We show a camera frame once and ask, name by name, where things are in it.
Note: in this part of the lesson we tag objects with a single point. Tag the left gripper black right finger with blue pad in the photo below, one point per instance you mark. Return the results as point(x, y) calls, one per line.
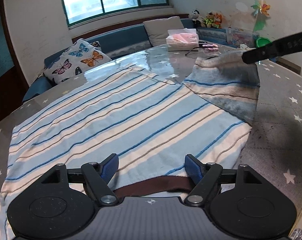
point(206, 180)

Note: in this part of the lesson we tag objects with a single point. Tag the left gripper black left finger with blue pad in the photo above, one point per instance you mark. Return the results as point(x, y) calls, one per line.
point(96, 179)

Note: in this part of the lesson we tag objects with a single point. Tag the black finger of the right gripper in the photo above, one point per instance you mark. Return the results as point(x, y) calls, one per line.
point(281, 47)

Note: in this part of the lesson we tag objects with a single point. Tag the blue striped knit sweater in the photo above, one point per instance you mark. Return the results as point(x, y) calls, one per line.
point(149, 121)

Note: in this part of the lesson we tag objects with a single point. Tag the green plastic bowl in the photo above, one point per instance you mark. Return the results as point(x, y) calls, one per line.
point(262, 41)

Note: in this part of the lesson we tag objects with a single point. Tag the colourful paper pinwheel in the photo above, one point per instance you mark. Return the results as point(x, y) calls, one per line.
point(261, 14)

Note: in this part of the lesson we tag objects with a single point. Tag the grey star pattern tablecloth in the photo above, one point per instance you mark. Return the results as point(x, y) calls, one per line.
point(274, 145)

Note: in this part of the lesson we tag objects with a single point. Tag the orange green plush toys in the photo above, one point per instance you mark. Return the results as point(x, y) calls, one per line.
point(212, 20)

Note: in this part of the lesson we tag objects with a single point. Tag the panda plush toy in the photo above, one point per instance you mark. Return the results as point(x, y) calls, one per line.
point(196, 19)

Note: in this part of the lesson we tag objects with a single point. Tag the pink tissue box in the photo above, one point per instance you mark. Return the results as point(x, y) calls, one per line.
point(182, 39)

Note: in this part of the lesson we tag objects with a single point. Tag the butterfly print white pillow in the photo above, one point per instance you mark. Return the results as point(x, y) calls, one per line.
point(75, 60)

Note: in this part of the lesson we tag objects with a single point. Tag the dark wooden door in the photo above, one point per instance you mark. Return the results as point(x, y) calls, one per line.
point(13, 84)

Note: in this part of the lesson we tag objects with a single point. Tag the blue sofa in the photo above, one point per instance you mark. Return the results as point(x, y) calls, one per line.
point(121, 42)

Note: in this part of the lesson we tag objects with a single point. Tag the beige plain cushion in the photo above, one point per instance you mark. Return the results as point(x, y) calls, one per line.
point(157, 30)

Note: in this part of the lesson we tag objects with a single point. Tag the black frame eyeglasses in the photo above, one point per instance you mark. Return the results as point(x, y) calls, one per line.
point(205, 47)

